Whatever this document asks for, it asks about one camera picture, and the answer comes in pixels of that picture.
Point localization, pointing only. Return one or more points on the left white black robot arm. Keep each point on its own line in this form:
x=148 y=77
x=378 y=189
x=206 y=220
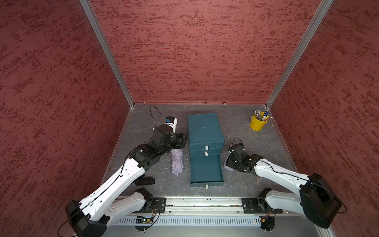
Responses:
x=91 y=216

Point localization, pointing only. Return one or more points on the left aluminium corner post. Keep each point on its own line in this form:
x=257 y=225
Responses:
x=91 y=16

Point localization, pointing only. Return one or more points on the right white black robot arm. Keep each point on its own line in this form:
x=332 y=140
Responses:
x=309 y=195

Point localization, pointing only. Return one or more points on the pens in cup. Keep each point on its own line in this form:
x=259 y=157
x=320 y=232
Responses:
x=262 y=115

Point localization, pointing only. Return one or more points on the yellow pen cup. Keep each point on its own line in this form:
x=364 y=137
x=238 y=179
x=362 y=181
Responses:
x=256 y=124

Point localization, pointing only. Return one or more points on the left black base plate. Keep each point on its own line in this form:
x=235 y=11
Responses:
x=154 y=205

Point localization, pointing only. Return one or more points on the aluminium corner post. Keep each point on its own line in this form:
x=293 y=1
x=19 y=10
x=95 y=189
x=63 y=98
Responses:
x=91 y=16
x=302 y=45

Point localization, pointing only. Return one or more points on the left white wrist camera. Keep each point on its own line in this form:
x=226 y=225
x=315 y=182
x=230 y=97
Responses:
x=172 y=122

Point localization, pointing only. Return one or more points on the right aluminium corner post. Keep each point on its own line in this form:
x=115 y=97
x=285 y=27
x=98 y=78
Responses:
x=302 y=45

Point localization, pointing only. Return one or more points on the aluminium front rail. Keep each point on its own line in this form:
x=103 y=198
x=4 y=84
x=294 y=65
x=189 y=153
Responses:
x=207 y=205

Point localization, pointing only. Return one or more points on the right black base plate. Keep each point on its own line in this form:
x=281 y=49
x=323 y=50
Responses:
x=258 y=206

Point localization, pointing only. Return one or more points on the teal three-drawer cabinet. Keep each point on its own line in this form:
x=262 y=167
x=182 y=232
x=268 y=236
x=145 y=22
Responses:
x=206 y=142

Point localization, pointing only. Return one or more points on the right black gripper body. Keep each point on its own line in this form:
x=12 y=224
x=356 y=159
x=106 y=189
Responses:
x=241 y=169

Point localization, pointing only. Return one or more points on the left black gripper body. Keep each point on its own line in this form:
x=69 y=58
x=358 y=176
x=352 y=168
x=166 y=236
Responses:
x=174 y=142

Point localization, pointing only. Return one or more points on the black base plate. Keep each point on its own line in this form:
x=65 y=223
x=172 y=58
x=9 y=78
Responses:
x=154 y=205
x=258 y=206

